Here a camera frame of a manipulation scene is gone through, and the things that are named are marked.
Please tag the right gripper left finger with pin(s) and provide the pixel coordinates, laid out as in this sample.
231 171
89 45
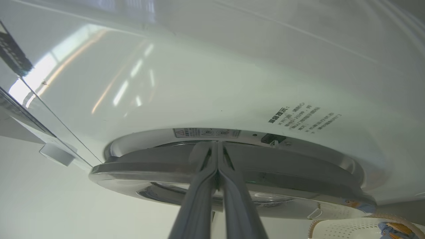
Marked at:
199 199

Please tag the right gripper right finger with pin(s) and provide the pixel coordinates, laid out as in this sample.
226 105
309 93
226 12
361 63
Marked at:
237 205

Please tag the round glass washing machine door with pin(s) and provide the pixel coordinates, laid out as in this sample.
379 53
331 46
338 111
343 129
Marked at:
298 186

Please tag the blue bear print garment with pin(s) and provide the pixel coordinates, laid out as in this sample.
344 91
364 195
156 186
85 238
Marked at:
395 231

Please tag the cream perforated laundry basket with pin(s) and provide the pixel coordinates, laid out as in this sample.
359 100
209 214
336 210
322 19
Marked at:
348 230

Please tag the white front-load washing machine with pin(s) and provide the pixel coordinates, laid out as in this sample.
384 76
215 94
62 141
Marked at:
232 66

